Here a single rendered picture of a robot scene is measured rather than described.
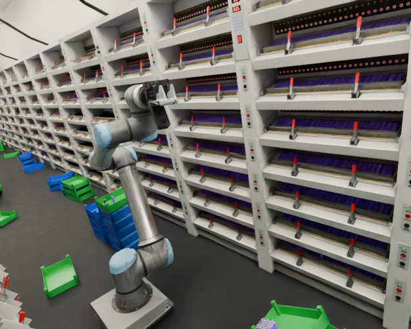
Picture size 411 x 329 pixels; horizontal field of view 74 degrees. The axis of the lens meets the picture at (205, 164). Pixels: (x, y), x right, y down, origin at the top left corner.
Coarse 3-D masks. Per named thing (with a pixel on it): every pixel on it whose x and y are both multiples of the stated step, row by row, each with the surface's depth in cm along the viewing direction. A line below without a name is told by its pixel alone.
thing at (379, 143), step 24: (288, 120) 141; (312, 120) 133; (336, 120) 126; (360, 120) 119; (384, 120) 113; (264, 144) 141; (288, 144) 131; (312, 144) 122; (336, 144) 115; (360, 144) 110; (384, 144) 105
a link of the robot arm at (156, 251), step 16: (112, 160) 154; (128, 160) 158; (128, 176) 156; (128, 192) 156; (144, 192) 161; (144, 208) 156; (144, 224) 154; (144, 240) 153; (160, 240) 155; (144, 256) 149; (160, 256) 152
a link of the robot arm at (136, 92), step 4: (140, 84) 101; (136, 88) 98; (140, 88) 97; (136, 92) 97; (136, 96) 97; (136, 100) 98; (136, 104) 101; (140, 104) 98; (144, 108) 101; (148, 108) 100
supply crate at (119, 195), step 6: (114, 192) 219; (120, 192) 223; (96, 198) 207; (102, 198) 213; (108, 198) 216; (114, 198) 218; (120, 198) 216; (126, 198) 205; (102, 204) 200; (108, 204) 196; (114, 204) 199; (120, 204) 202; (108, 210) 196; (114, 210) 200
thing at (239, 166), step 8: (184, 144) 198; (184, 152) 197; (200, 152) 188; (184, 160) 195; (192, 160) 187; (200, 160) 181; (208, 160) 177; (216, 160) 173; (232, 160) 167; (224, 168) 169; (232, 168) 164; (240, 168) 159
